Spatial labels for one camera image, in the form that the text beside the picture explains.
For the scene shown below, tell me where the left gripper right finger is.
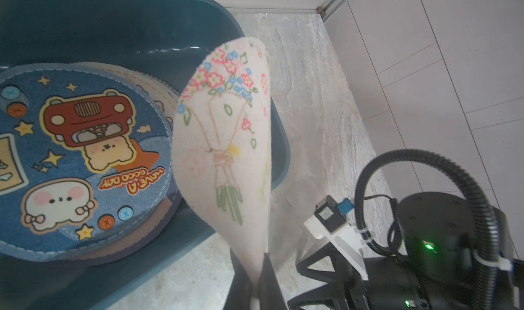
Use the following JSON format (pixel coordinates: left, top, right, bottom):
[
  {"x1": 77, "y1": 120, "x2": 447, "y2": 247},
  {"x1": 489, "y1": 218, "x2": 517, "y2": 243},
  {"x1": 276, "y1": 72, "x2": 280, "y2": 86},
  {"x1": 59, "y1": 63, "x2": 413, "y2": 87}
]
[{"x1": 258, "y1": 253, "x2": 289, "y2": 310}]

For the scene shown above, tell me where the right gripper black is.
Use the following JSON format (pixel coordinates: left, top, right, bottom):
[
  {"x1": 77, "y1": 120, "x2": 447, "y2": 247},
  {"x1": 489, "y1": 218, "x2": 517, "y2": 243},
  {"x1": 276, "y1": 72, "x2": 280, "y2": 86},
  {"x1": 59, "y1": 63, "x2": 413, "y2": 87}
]
[{"x1": 287, "y1": 243, "x2": 370, "y2": 310}]

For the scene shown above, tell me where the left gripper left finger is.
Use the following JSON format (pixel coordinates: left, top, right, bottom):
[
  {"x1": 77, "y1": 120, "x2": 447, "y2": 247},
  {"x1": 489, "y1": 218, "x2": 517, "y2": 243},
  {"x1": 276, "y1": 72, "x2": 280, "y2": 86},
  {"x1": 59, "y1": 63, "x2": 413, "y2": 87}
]
[{"x1": 223, "y1": 250, "x2": 258, "y2": 310}]

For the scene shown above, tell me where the blue toast bear coaster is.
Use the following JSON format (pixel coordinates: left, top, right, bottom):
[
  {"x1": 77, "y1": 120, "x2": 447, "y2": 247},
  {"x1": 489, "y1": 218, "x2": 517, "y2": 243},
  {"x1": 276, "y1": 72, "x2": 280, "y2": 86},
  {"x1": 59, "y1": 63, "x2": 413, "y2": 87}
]
[{"x1": 1, "y1": 64, "x2": 175, "y2": 262}]

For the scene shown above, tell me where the navy bunny planet coaster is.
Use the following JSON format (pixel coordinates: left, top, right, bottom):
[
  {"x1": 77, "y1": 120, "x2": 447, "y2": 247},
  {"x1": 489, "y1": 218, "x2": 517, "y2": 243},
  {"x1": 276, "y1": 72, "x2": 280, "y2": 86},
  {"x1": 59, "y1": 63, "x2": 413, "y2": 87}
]
[{"x1": 66, "y1": 192, "x2": 181, "y2": 266}]

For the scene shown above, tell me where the cream alpaca coaster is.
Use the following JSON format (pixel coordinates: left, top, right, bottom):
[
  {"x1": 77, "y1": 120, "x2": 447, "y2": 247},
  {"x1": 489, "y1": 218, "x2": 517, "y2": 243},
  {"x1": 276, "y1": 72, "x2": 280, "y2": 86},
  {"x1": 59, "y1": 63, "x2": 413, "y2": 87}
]
[{"x1": 78, "y1": 61, "x2": 180, "y2": 125}]

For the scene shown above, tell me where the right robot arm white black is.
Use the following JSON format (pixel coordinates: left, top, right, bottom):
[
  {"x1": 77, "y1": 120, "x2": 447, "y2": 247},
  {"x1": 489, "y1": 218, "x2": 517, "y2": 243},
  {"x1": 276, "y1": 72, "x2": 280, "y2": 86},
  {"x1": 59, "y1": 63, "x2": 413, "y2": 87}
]
[{"x1": 288, "y1": 192, "x2": 480, "y2": 309}]

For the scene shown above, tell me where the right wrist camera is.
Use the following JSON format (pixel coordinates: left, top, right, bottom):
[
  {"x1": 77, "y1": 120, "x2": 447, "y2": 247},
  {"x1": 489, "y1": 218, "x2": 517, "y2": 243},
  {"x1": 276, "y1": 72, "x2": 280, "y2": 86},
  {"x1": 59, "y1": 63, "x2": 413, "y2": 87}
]
[{"x1": 304, "y1": 195, "x2": 368, "y2": 281}]

